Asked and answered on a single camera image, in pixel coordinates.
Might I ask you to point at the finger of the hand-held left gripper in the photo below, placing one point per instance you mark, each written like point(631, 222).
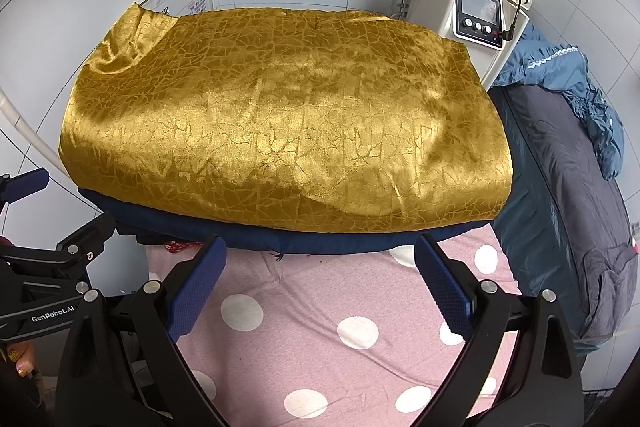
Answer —
point(87, 232)
point(30, 184)

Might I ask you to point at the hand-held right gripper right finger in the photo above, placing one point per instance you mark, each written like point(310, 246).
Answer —
point(445, 292)

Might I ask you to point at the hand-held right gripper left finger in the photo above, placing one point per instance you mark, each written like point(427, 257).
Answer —
point(195, 292)

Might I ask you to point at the gold patterned jacket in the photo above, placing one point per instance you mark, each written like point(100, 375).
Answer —
point(280, 117)

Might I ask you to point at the person's left hand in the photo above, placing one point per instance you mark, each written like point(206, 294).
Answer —
point(20, 357)

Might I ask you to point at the red patterned garment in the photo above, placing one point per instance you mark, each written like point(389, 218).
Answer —
point(172, 248)

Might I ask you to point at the white pipe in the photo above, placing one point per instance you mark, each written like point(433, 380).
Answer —
point(22, 124)

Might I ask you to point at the pink polka dot sheet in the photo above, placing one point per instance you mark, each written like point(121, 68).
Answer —
point(310, 297)

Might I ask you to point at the navy blue garment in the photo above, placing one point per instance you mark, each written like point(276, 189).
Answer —
point(325, 242)

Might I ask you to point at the grey quilt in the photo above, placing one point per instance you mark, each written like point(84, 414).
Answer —
point(575, 167)

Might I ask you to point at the blue ruffled bedcover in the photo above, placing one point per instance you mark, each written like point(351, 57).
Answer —
point(555, 67)

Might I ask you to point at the white beauty machine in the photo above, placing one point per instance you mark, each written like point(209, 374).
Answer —
point(435, 7)

